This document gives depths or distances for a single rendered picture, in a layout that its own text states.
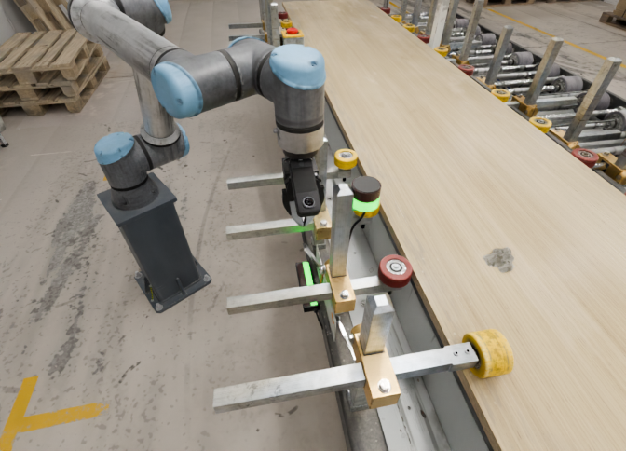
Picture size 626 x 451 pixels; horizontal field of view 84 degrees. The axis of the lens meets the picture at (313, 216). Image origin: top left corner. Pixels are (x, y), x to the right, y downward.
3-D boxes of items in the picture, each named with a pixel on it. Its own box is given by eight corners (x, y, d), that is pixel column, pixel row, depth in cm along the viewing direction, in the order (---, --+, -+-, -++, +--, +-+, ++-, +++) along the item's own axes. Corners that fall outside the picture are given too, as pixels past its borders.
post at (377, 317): (350, 419, 84) (374, 311, 52) (347, 404, 87) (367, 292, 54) (364, 416, 85) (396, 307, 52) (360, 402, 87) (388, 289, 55)
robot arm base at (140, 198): (122, 216, 142) (112, 198, 135) (106, 194, 153) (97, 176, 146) (166, 197, 151) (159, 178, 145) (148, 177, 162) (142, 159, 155)
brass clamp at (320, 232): (314, 240, 103) (314, 228, 99) (306, 211, 112) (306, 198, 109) (334, 239, 103) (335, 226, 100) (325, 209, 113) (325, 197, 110)
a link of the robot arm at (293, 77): (299, 38, 62) (338, 52, 56) (300, 104, 70) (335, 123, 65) (254, 49, 57) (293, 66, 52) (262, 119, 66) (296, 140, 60)
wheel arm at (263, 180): (228, 192, 120) (226, 182, 117) (228, 186, 123) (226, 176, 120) (350, 179, 126) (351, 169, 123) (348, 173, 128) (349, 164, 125)
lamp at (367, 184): (347, 265, 82) (355, 194, 68) (342, 247, 86) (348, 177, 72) (372, 261, 83) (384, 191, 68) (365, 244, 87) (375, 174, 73)
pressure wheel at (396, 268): (379, 308, 88) (386, 280, 80) (370, 282, 94) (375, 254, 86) (409, 303, 89) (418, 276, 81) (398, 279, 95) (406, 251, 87)
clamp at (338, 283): (334, 314, 84) (335, 302, 81) (323, 270, 94) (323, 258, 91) (357, 310, 85) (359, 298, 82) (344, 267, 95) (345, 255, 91)
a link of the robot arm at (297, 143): (329, 131, 62) (275, 136, 61) (328, 155, 66) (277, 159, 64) (319, 109, 69) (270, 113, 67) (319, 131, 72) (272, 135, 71)
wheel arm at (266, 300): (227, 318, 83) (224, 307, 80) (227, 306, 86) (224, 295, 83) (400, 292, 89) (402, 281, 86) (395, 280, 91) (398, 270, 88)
